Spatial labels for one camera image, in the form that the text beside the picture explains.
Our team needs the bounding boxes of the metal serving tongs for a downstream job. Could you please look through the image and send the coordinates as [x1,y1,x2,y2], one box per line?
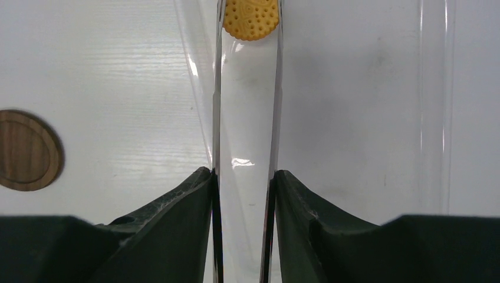
[211,1,284,282]

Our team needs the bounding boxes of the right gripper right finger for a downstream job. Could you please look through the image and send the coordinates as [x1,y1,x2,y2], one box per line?
[274,170,499,282]

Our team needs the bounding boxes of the dark wooden coaster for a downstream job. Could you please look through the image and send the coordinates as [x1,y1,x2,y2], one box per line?
[1,109,65,192]

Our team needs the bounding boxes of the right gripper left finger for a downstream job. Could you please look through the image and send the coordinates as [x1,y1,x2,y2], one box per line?
[1,167,212,282]

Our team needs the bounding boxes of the orange round macaron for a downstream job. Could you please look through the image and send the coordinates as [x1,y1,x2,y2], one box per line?
[223,0,279,41]

